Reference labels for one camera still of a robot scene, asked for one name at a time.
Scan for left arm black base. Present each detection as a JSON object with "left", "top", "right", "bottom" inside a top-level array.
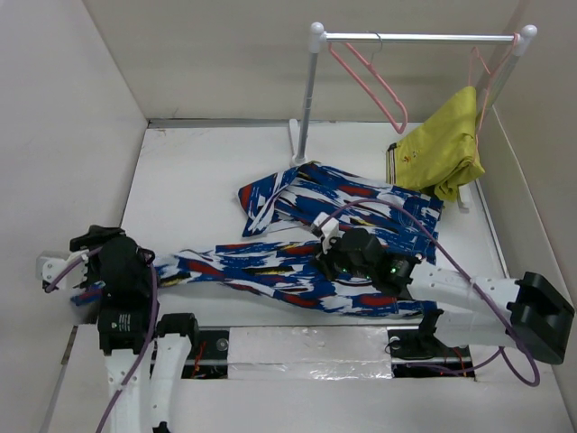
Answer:
[{"left": 150, "top": 313, "right": 230, "bottom": 380}]

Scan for yellow shorts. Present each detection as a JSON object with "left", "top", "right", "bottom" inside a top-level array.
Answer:
[{"left": 386, "top": 86, "right": 485, "bottom": 202}]

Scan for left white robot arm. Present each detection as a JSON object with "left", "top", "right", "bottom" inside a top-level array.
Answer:
[{"left": 69, "top": 225, "right": 202, "bottom": 432}]

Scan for blue white patterned trousers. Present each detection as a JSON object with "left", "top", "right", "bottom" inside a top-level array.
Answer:
[{"left": 68, "top": 161, "right": 444, "bottom": 319}]

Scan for pink hanger right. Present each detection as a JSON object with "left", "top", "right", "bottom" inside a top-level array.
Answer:
[{"left": 468, "top": 32, "right": 525, "bottom": 148}]

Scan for pink hanger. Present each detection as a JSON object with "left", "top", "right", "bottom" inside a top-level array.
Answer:
[
  {"left": 468, "top": 32, "right": 525, "bottom": 148},
  {"left": 326, "top": 30, "right": 408, "bottom": 134}
]

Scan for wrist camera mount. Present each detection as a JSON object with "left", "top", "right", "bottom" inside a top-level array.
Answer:
[
  {"left": 35, "top": 250, "right": 90, "bottom": 293},
  {"left": 311, "top": 212, "right": 339, "bottom": 254}
]

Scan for pink hanger left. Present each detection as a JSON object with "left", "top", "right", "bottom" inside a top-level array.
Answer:
[{"left": 326, "top": 30, "right": 408, "bottom": 134}]

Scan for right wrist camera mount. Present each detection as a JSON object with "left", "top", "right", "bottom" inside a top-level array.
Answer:
[{"left": 311, "top": 212, "right": 339, "bottom": 254}]

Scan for white clothes rack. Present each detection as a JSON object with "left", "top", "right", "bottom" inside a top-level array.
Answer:
[{"left": 288, "top": 22, "right": 539, "bottom": 211}]

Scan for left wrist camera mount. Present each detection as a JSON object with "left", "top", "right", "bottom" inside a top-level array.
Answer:
[{"left": 35, "top": 250, "right": 90, "bottom": 293}]

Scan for silver foil tape strip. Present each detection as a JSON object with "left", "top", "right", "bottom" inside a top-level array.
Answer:
[{"left": 227, "top": 326, "right": 393, "bottom": 381}]

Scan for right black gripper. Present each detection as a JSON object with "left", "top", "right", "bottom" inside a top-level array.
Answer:
[{"left": 307, "top": 232, "right": 374, "bottom": 281}]

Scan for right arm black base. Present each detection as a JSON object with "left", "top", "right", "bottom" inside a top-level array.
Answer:
[{"left": 385, "top": 309, "right": 475, "bottom": 379}]

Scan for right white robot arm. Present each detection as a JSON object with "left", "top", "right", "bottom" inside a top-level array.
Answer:
[{"left": 316, "top": 228, "right": 575, "bottom": 365}]

